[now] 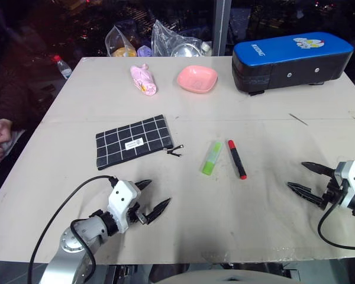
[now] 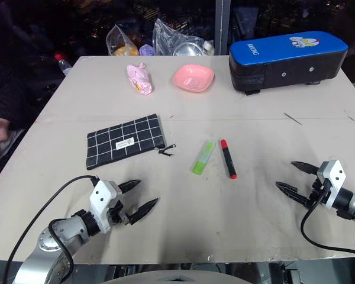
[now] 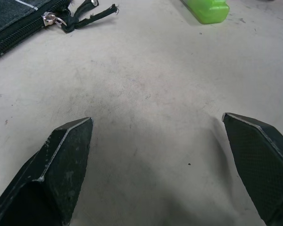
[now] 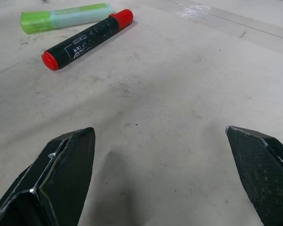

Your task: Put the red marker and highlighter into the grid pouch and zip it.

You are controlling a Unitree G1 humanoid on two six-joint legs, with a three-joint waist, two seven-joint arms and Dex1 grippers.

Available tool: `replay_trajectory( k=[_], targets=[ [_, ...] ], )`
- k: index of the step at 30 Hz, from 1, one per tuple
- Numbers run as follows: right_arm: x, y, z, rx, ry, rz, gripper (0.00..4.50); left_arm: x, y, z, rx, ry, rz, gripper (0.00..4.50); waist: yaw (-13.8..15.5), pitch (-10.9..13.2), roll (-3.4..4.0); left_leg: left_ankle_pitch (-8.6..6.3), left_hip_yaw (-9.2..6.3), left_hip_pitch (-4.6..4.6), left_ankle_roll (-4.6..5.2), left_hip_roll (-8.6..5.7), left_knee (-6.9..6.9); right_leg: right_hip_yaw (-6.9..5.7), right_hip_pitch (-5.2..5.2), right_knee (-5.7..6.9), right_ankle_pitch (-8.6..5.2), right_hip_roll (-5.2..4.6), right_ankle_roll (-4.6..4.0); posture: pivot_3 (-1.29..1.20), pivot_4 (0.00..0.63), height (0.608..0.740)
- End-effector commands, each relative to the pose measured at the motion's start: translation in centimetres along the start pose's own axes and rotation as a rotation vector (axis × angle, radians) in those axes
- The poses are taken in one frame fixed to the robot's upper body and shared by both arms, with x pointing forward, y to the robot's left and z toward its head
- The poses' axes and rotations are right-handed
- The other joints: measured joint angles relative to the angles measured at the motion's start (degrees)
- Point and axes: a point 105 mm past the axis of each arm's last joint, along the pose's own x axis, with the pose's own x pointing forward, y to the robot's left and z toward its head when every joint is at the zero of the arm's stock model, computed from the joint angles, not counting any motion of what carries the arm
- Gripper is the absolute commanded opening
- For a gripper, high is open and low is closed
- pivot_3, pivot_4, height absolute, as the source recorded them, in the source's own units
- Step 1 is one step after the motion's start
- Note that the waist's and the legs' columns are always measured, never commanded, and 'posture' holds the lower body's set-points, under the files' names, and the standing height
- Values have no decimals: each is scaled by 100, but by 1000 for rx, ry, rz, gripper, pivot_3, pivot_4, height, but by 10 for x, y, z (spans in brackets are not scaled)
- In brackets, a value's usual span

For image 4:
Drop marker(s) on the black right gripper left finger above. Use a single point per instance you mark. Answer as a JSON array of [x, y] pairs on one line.
[[61, 179]]

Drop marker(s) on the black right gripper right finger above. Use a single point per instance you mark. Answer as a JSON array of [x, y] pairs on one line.
[[261, 174]]

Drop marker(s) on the black marker with red caps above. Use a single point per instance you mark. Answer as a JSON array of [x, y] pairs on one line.
[[87, 39]]

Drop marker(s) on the green highlighter pen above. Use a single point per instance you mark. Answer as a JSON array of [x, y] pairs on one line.
[[61, 18]]

